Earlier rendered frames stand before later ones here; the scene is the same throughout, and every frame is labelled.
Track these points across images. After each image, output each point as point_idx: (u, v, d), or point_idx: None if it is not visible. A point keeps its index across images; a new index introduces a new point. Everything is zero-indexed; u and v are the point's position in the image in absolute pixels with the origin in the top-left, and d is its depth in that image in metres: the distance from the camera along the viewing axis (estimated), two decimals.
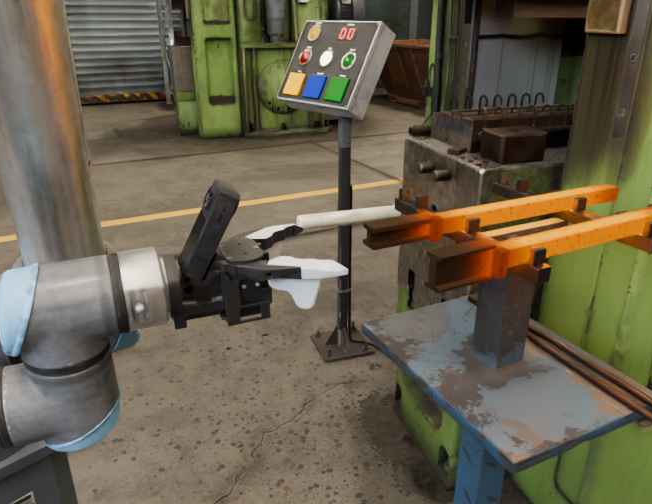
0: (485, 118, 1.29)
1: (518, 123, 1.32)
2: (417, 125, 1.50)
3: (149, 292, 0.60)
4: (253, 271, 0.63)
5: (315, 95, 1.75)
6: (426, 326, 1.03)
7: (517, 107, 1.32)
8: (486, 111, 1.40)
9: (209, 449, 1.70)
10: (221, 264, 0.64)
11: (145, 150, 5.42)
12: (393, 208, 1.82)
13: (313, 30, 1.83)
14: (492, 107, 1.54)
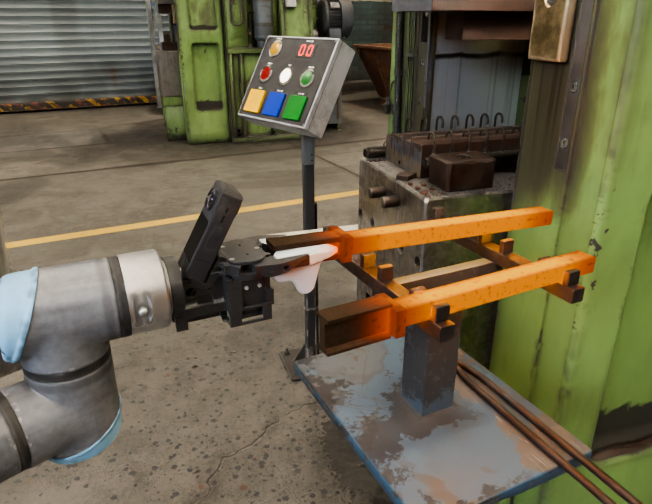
0: (434, 143, 1.25)
1: (469, 148, 1.28)
2: (372, 146, 1.46)
3: (152, 295, 0.59)
4: (271, 268, 0.64)
5: (274, 113, 1.71)
6: (360, 365, 1.00)
7: (468, 131, 1.28)
8: (439, 134, 1.37)
9: (164, 475, 1.66)
10: (223, 266, 0.63)
11: (131, 157, 5.38)
12: (355, 227, 1.78)
13: (274, 46, 1.79)
14: (450, 128, 1.50)
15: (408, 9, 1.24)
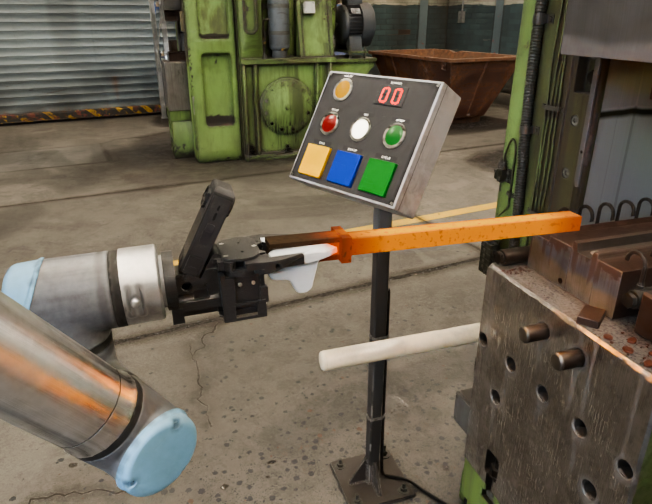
0: (644, 270, 0.78)
1: None
2: (508, 248, 0.99)
3: (144, 287, 0.62)
4: (263, 265, 0.64)
5: (345, 181, 1.24)
6: None
7: None
8: (625, 240, 0.89)
9: None
10: (217, 262, 0.65)
11: (135, 178, 4.91)
12: (452, 333, 1.31)
13: (341, 86, 1.32)
14: (615, 216, 1.03)
15: (605, 55, 0.77)
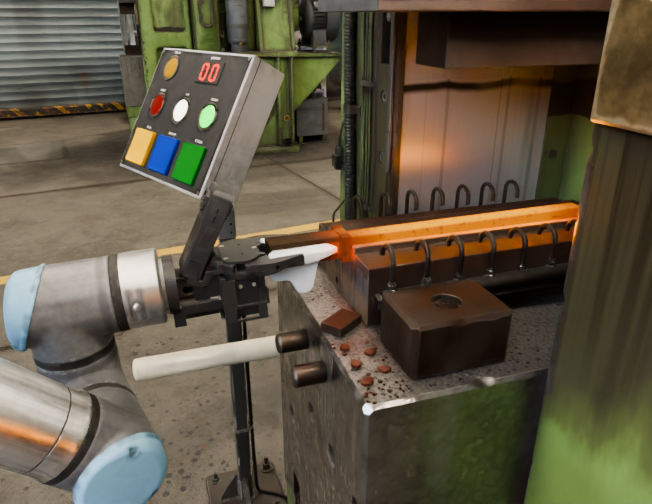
0: (391, 267, 0.65)
1: (460, 270, 0.68)
2: None
3: (145, 292, 0.62)
4: (263, 267, 0.65)
5: (161, 169, 1.10)
6: None
7: (457, 239, 0.67)
8: None
9: None
10: (217, 265, 0.65)
11: (87, 175, 4.78)
12: None
13: (170, 64, 1.19)
14: (430, 206, 0.90)
15: (341, 7, 0.64)
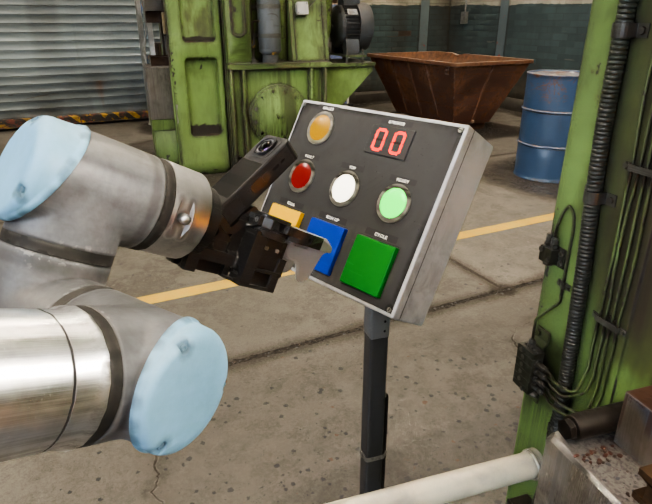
0: None
1: None
2: (582, 413, 0.60)
3: (198, 207, 0.52)
4: (301, 234, 0.61)
5: (321, 267, 0.84)
6: None
7: None
8: None
9: None
10: (256, 215, 0.59)
11: None
12: (476, 477, 0.91)
13: (318, 123, 0.93)
14: None
15: None
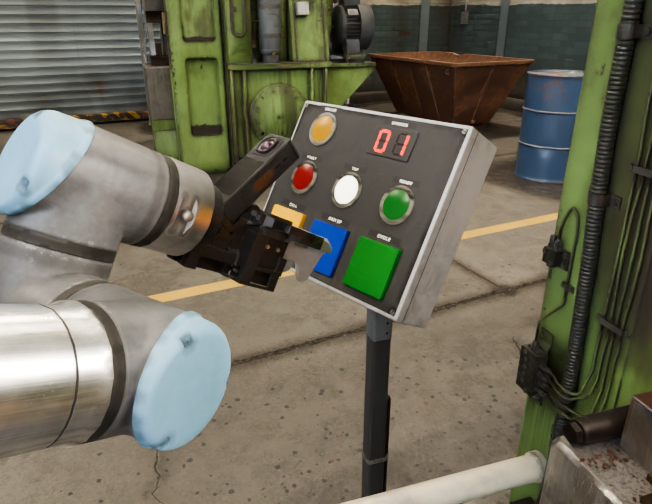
0: None
1: None
2: (588, 417, 0.59)
3: (201, 204, 0.52)
4: (302, 233, 0.61)
5: (324, 269, 0.84)
6: None
7: None
8: None
9: None
10: (258, 213, 0.59)
11: None
12: (479, 480, 0.91)
13: (320, 124, 0.92)
14: None
15: None
